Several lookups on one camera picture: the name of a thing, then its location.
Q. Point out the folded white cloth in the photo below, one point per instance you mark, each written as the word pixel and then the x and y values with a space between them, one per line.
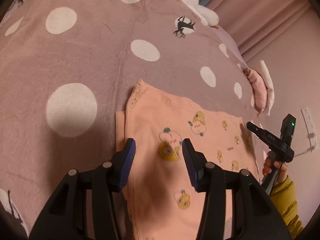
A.
pixel 267 85

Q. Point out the orange printed shirt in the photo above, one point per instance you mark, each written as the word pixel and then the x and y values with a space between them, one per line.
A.
pixel 155 120

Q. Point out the white wall outlet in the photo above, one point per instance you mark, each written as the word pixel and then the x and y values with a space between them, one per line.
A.
pixel 308 120

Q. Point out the folded pink cloth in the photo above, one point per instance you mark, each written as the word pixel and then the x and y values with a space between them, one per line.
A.
pixel 257 90

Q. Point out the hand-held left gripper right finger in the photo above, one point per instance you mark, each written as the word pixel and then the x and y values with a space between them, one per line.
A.
pixel 190 162

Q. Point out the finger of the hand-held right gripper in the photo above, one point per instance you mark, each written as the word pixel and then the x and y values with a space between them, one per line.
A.
pixel 260 133

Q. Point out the mauve polka dot blanket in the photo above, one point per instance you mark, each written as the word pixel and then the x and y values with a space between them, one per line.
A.
pixel 87 55

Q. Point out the person's right forearm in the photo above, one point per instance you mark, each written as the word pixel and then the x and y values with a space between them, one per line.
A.
pixel 287 205

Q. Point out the pink curtain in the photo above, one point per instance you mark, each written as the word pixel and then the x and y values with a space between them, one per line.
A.
pixel 262 17

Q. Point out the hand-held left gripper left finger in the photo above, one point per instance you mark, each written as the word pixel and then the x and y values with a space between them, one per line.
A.
pixel 128 160

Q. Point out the person's right hand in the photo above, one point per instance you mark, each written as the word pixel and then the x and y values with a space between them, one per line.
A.
pixel 266 166

